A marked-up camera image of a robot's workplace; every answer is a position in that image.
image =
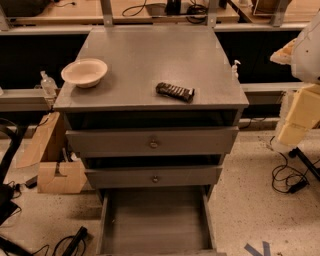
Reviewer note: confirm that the grey wooden drawer cabinet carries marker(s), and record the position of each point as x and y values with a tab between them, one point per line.
138	58

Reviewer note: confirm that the dark chocolate rxbar wrapper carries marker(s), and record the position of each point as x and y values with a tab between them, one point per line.
176	92

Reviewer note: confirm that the grey top drawer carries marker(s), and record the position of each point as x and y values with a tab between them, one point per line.
135	142

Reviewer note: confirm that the grey open bottom drawer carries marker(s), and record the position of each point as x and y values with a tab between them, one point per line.
162	221

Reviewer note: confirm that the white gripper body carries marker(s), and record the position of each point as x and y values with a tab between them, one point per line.
309	55

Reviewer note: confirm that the clear plastic bottle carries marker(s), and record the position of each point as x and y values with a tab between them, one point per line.
48	85

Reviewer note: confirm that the brown cardboard box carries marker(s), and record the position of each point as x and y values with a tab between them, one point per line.
61	178

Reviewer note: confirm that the black device with cable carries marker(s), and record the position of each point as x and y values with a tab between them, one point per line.
74	243

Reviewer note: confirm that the grey middle drawer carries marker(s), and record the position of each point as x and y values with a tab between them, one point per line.
142	177

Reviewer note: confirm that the brass top drawer knob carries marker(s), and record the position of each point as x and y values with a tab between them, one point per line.
153	144

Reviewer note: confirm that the brass middle drawer knob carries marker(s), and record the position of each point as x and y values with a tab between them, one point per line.
155	179

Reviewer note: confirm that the small white pump bottle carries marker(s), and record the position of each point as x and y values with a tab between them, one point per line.
234	68

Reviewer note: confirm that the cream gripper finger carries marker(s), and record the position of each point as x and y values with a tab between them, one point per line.
305	108
291	134

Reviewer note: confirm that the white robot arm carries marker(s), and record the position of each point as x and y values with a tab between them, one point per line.
302	54

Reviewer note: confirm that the white paper bowl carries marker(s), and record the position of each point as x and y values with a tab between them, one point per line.
84	73

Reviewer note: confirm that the brass drawer knob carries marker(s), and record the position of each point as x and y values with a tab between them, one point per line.
155	179
153	144

